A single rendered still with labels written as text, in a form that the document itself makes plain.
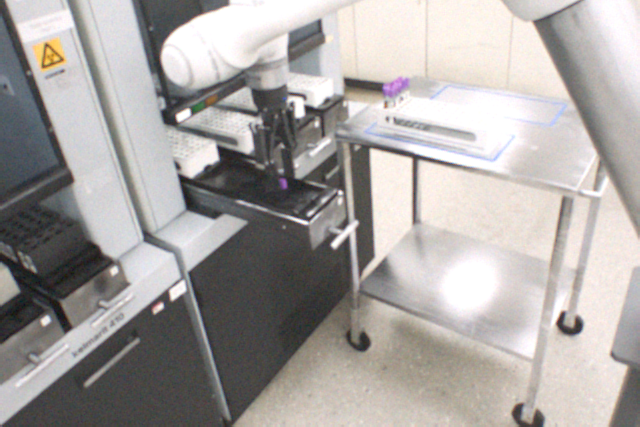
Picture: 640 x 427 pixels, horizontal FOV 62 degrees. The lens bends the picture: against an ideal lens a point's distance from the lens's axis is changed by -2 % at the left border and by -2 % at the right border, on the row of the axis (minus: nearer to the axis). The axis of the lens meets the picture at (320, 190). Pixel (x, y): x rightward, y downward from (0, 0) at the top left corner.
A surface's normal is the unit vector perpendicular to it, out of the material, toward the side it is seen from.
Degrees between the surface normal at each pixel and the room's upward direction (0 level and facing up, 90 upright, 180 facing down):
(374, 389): 0
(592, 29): 83
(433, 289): 0
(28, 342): 90
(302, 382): 0
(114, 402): 90
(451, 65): 90
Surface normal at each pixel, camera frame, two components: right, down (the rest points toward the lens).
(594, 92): -0.67, 0.54
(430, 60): -0.55, 0.48
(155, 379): 0.83, 0.23
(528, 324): -0.09, -0.84
